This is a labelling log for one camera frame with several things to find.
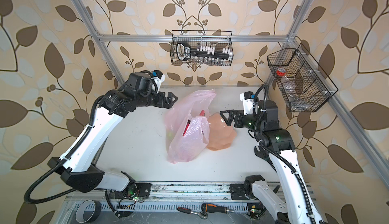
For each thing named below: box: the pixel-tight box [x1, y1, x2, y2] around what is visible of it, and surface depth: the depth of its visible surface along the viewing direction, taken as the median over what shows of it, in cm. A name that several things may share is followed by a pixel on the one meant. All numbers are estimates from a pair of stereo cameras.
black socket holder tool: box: [176, 41, 233, 62], surface depth 84 cm
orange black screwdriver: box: [201, 203, 236, 214], surface depth 70 cm
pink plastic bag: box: [164, 89, 217, 165], surface depth 79 cm
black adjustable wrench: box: [253, 145, 278, 174], surface depth 87 cm
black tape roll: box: [75, 199, 102, 224], surface depth 70 cm
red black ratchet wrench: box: [177, 206, 209, 220], surface depth 69 cm
